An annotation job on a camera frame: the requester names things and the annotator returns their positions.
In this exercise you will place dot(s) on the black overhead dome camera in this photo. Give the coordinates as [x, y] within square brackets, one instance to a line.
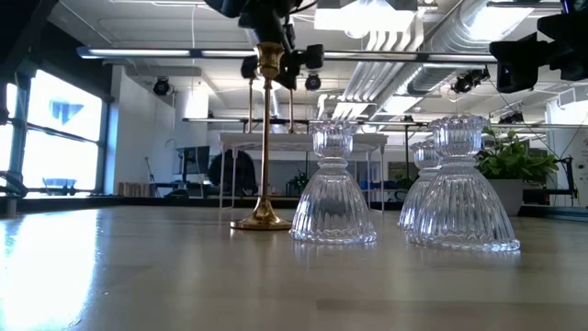
[313, 83]

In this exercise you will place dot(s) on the black background monitor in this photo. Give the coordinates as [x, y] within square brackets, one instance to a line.
[196, 158]

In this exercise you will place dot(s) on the clear ribbed glass candle holder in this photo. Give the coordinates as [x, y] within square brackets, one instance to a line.
[415, 197]
[333, 202]
[461, 207]

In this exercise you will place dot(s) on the black round rig camera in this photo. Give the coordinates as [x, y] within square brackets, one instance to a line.
[161, 86]

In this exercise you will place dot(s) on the person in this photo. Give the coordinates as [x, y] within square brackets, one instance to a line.
[232, 172]

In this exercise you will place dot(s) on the green plant in white pot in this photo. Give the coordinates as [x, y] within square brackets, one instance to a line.
[510, 161]

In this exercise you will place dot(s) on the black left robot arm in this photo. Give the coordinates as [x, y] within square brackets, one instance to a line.
[229, 5]

